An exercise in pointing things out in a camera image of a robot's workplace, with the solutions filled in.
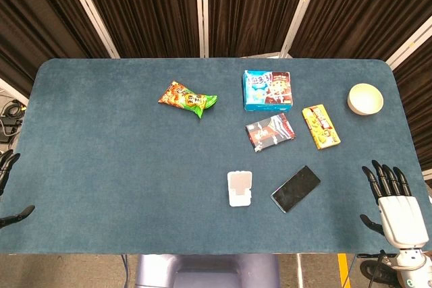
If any green orange snack bag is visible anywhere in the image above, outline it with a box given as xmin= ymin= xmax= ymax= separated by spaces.
xmin=157 ymin=80 xmax=219 ymax=119

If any blue grey robot torso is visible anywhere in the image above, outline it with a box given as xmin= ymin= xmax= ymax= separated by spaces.
xmin=134 ymin=253 xmax=281 ymax=288

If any blue suede table mat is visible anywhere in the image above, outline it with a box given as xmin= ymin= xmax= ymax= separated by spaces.
xmin=0 ymin=57 xmax=432 ymax=255

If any dark brown pleated curtain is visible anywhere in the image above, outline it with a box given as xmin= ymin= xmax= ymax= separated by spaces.
xmin=0 ymin=0 xmax=111 ymax=97
xmin=290 ymin=0 xmax=432 ymax=60
xmin=207 ymin=0 xmax=313 ymax=58
xmin=393 ymin=36 xmax=432 ymax=171
xmin=74 ymin=0 xmax=203 ymax=59

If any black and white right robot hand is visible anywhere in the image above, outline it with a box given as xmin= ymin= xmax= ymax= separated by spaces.
xmin=359 ymin=159 xmax=430 ymax=251

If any black cable bundle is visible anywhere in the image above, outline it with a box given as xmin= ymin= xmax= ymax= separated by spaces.
xmin=0 ymin=97 xmax=27 ymax=144

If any white phone stand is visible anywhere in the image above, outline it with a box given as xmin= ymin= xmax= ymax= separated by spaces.
xmin=227 ymin=170 xmax=253 ymax=208

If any yellow snack packet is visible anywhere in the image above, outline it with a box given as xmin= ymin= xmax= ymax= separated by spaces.
xmin=301 ymin=104 xmax=342 ymax=150

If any cream bowl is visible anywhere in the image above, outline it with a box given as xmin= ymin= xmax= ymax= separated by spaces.
xmin=347 ymin=82 xmax=385 ymax=117

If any yellow floor tape strip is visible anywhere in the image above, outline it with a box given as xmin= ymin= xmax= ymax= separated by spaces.
xmin=337 ymin=253 xmax=352 ymax=288

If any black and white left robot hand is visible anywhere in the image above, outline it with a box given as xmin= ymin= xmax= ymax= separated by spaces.
xmin=0 ymin=148 xmax=36 ymax=230

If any black smartphone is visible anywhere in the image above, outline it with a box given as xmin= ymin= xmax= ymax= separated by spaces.
xmin=270 ymin=165 xmax=322 ymax=214

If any dark red snack packet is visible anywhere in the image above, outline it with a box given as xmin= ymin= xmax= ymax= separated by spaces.
xmin=245 ymin=113 xmax=297 ymax=153

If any white screen frame post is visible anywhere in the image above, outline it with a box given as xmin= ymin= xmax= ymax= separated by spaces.
xmin=386 ymin=14 xmax=432 ymax=70
xmin=194 ymin=0 xmax=209 ymax=58
xmin=0 ymin=78 xmax=30 ymax=106
xmin=60 ymin=0 xmax=121 ymax=59
xmin=279 ymin=0 xmax=327 ymax=58

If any blue and red snack box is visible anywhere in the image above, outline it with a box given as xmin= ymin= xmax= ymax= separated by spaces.
xmin=241 ymin=69 xmax=294 ymax=113

